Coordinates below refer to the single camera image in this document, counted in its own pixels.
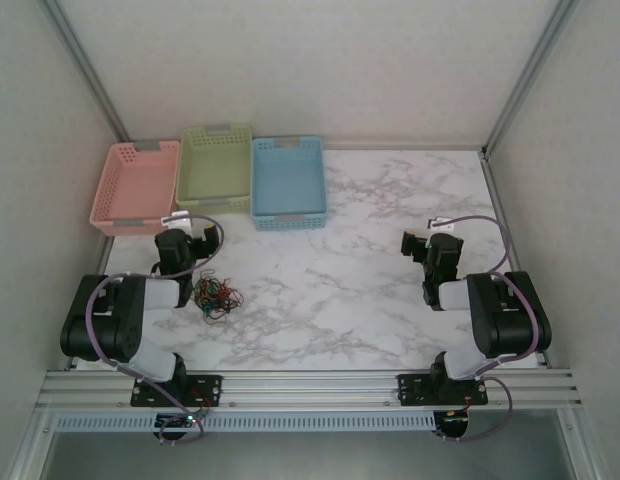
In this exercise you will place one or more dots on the small controller board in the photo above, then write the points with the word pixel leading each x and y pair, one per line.
pixel 452 422
pixel 177 422

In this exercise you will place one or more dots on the blue plastic basket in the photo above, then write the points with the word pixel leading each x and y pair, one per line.
pixel 287 180

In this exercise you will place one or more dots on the green plastic basket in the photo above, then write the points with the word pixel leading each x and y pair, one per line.
pixel 212 170

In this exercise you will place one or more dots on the aluminium mounting rail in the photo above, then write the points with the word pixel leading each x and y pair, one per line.
pixel 310 390

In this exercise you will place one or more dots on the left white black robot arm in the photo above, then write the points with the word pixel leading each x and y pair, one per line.
pixel 115 320

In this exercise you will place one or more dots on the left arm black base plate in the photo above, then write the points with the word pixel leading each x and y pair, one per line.
pixel 210 387

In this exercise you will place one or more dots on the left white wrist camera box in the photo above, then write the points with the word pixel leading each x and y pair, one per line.
pixel 179 219

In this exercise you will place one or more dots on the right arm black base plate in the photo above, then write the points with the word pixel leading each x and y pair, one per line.
pixel 415 390

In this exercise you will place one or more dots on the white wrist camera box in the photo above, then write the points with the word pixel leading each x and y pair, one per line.
pixel 179 219
pixel 442 223

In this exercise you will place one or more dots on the pink plastic basket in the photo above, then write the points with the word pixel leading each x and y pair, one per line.
pixel 135 185

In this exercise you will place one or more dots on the aluminium lower frame bar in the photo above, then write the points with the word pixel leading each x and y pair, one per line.
pixel 30 450
pixel 575 445

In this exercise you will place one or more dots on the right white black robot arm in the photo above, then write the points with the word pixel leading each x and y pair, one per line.
pixel 510 320

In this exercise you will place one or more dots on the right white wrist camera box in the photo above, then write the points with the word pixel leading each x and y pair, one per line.
pixel 442 223

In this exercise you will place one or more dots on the aluminium corner post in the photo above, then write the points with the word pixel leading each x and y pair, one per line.
pixel 95 80
pixel 527 80

